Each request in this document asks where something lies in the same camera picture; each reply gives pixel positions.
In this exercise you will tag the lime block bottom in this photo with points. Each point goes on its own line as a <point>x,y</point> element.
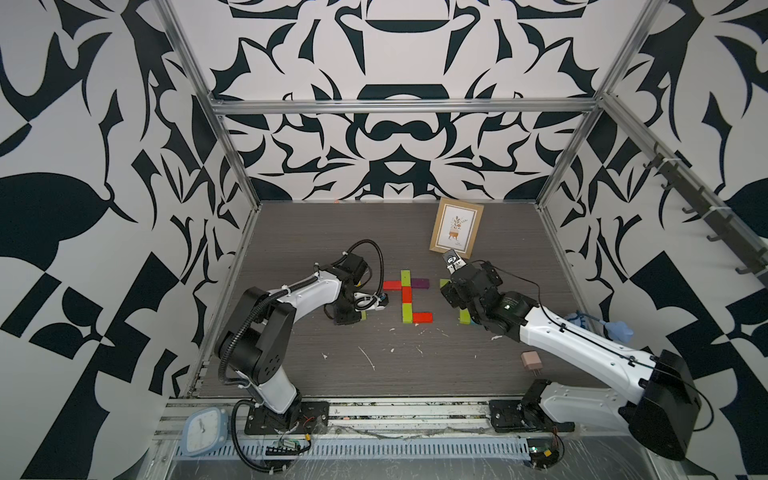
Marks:
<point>407,313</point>

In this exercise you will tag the white cable duct strip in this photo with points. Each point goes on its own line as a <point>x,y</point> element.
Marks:
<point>418,448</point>

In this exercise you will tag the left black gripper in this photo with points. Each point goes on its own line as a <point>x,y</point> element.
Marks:
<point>343,318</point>

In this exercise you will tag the white blue alarm clock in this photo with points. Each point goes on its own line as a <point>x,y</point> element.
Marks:
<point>204,432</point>

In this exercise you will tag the circuit board right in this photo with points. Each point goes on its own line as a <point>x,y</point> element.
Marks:
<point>544,453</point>

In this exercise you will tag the wooden picture frame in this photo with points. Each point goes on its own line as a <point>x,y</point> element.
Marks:
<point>456,227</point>

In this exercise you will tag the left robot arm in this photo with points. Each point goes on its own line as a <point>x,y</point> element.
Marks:
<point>252,345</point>

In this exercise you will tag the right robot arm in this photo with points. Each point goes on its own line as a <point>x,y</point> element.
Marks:
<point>651,397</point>

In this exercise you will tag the pink beige small box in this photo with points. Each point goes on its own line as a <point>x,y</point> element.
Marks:
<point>531,361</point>

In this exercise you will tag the green circuit board left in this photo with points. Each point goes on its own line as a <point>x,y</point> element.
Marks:
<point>288,447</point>

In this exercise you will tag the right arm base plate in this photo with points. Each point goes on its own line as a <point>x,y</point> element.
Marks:
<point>517,416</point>

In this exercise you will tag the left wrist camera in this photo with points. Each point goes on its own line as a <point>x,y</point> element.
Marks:
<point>363,301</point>

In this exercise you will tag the wall hook rail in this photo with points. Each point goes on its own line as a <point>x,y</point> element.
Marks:
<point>702,203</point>

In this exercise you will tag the purple block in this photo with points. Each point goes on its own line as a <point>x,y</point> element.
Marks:
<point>420,283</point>

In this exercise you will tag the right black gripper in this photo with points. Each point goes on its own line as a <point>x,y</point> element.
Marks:
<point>451,294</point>

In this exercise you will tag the aluminium front rail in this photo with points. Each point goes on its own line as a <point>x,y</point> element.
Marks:
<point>413,414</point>

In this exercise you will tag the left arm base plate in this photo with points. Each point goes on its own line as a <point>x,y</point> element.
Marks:
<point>300,418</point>

